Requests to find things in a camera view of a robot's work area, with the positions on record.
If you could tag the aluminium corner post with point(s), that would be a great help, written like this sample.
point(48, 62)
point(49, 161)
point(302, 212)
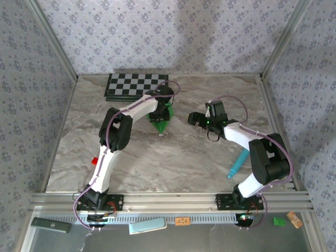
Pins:
point(284, 39)
point(55, 42)

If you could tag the orange wooden tag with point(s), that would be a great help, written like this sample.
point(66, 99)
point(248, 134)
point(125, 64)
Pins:
point(182, 221)

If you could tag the light blue card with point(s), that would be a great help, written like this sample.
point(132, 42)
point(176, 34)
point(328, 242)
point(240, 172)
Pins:
point(147, 226)

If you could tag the aluminium mounting rail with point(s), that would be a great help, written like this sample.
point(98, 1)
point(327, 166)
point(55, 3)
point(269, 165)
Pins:
point(170, 200)

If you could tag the thin aluminium edge strip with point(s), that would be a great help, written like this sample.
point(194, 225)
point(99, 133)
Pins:
point(64, 118)

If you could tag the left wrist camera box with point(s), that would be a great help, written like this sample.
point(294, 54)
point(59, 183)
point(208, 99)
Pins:
point(166, 90)

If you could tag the black flat device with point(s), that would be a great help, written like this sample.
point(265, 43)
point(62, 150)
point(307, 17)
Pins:
point(50, 225)

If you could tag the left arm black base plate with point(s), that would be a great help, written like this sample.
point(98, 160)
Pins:
point(118, 203)

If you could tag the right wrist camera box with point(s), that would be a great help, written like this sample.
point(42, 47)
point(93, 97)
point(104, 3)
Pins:
point(218, 109)

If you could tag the small green paper piece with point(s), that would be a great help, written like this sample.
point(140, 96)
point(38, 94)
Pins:
point(278, 221)

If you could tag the blue marker pen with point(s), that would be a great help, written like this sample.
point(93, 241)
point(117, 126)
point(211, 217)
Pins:
point(239, 162)

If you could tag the wide aluminium side rail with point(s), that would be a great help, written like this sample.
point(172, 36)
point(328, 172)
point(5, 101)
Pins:
point(271, 113)

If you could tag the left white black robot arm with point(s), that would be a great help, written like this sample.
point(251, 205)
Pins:
point(105, 170)

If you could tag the red plastic block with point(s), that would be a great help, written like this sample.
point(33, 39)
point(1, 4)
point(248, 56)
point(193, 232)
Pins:
point(94, 161)

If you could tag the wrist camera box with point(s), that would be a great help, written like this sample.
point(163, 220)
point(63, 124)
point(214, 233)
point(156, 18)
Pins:
point(218, 109)
point(166, 90)

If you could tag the green paper sheet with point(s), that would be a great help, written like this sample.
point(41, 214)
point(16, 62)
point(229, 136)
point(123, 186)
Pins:
point(161, 127)

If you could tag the black and grey chessboard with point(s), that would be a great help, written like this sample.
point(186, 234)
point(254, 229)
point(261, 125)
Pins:
point(118, 84)

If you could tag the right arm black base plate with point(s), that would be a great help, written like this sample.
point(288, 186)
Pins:
point(223, 202)

